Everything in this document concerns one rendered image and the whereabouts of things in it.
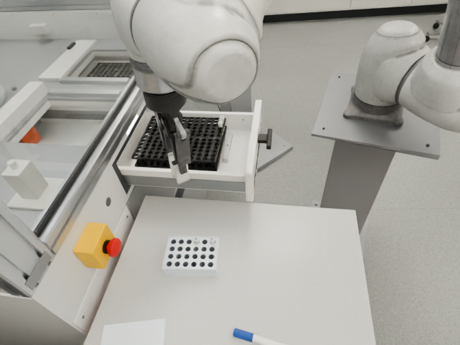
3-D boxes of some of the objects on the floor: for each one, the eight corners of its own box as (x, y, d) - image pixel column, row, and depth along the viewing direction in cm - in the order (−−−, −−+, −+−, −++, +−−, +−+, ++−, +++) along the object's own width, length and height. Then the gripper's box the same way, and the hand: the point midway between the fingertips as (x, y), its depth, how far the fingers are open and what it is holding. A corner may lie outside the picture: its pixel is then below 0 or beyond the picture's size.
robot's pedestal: (367, 215, 168) (421, 94, 112) (361, 264, 150) (421, 148, 94) (312, 201, 177) (335, 83, 121) (300, 246, 159) (320, 130, 103)
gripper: (201, 96, 51) (211, 192, 68) (165, 61, 61) (181, 153, 77) (159, 110, 49) (180, 206, 65) (128, 72, 58) (153, 165, 75)
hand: (179, 167), depth 69 cm, fingers closed
